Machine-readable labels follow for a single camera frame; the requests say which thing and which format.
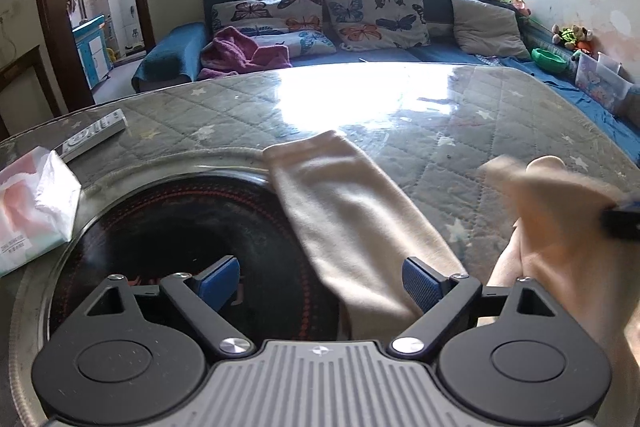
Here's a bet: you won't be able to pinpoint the cream beige sweater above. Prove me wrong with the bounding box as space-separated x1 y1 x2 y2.
262 131 639 426

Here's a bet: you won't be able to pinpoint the clear plastic storage box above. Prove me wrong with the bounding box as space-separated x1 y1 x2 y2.
575 52 632 116

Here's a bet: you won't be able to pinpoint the green plastic bowl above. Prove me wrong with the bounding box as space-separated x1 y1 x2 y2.
530 48 568 75

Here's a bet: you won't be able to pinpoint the grey quilted star table cover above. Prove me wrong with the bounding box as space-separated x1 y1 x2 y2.
0 63 640 287

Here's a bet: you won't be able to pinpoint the pink white tissue pack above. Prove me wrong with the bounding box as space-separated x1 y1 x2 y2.
1 146 81 275

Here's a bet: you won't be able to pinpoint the colourful plush toys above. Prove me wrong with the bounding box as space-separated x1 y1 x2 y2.
551 25 593 54

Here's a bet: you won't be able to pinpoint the white remote control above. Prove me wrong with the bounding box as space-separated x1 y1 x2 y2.
55 108 127 162

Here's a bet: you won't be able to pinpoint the plain grey cushion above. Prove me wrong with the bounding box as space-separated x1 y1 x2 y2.
451 0 530 60

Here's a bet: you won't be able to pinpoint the blue corner sofa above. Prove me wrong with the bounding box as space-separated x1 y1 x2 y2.
131 0 639 160

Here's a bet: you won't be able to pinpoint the magenta blanket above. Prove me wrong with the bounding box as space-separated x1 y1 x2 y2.
198 27 292 80

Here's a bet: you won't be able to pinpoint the blue white cabinet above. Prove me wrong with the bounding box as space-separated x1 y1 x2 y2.
72 15 112 90

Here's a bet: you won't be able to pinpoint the long butterfly print pillow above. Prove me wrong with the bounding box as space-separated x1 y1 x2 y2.
209 0 336 58

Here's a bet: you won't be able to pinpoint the large butterfly print pillow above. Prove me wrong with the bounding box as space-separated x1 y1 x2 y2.
324 0 431 52

